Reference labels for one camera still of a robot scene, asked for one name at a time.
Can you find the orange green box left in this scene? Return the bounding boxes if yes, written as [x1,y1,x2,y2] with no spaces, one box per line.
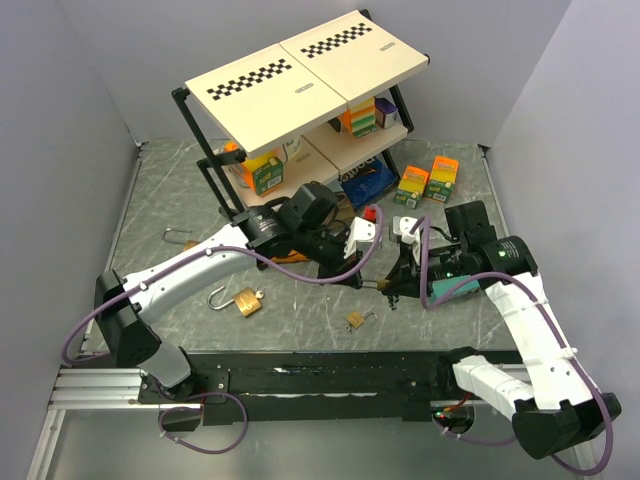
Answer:
[393,165,429,210]

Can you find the brass padlock with key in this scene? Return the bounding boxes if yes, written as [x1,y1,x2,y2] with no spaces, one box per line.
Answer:
[161,227,199,251]

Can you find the black frame cream shelf rack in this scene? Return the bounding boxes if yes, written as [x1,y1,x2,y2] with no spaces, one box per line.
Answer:
[171,10,431,219]

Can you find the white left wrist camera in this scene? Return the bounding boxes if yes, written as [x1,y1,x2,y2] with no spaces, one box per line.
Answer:
[343,205,382,259]

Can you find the stacked sponges pack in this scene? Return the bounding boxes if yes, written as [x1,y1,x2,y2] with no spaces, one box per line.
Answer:
[340,97,377,138]

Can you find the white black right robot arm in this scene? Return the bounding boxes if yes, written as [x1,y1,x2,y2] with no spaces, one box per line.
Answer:
[379,201,622,463]

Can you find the brown chips bag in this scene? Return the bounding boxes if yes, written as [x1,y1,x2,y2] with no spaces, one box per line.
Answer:
[329,190,356,223]

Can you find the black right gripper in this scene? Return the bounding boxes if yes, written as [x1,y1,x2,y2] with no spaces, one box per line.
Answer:
[380,240,467,299]

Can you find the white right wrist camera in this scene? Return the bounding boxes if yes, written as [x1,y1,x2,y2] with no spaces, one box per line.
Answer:
[389,216,424,245]

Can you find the white carton on shelf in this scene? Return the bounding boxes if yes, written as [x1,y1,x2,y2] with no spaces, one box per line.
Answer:
[280,136,301,163]

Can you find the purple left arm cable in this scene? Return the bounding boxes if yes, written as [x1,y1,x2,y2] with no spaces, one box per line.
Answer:
[60,204,386,454]

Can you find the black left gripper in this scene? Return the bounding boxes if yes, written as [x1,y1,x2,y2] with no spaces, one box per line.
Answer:
[295,224,365,289]

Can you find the orange green box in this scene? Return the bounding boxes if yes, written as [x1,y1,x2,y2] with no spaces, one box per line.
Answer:
[426,156,459,204]
[393,165,429,210]

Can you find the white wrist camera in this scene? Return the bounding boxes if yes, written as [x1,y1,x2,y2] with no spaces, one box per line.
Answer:
[389,216,424,245]
[343,205,382,259]

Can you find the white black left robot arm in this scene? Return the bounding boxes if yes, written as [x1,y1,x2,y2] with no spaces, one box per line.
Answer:
[95,182,362,402]

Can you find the orange green box right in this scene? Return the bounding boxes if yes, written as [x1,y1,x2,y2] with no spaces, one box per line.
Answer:
[426,156,459,204]

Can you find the blue snack bag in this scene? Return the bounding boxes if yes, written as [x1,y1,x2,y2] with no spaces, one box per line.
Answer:
[338,157,396,210]

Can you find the orange Kettle chips bag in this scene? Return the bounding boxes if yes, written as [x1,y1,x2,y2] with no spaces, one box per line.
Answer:
[271,250,309,264]

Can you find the teal rectangular box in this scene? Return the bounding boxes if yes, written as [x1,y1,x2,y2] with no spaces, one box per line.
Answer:
[428,275,480,305]

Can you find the purple white small box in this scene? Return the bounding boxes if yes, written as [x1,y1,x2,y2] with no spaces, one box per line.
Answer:
[375,97,398,129]

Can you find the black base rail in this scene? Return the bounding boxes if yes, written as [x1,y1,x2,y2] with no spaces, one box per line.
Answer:
[171,351,465,426]

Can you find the aluminium frame rail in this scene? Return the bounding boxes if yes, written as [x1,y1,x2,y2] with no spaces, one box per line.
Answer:
[47,364,146,411]

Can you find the orange bottle on shelf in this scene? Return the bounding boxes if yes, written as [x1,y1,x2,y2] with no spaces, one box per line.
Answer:
[223,142,246,182]

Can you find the large open brass padlock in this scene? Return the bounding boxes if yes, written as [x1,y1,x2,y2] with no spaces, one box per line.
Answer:
[207,286,264,317]

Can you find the green yellow box on shelf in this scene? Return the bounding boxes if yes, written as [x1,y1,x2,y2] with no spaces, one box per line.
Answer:
[240,151,284,196]

